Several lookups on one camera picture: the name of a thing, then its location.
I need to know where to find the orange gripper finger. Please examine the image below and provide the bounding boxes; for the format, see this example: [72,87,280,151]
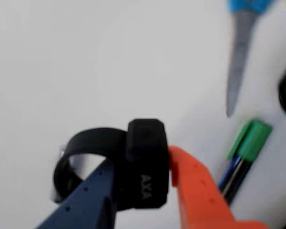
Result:
[168,146,270,229]

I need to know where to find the black bike light with strap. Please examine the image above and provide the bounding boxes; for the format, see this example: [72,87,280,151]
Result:
[52,117,170,212]

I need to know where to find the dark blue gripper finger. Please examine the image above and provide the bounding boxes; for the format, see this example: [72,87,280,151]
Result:
[35,161,116,229]

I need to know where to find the black marker with green cap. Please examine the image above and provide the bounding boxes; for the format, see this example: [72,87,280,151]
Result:
[217,119,274,206]

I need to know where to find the blue-handled scissors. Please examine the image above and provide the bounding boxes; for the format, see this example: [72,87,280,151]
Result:
[225,0,273,118]

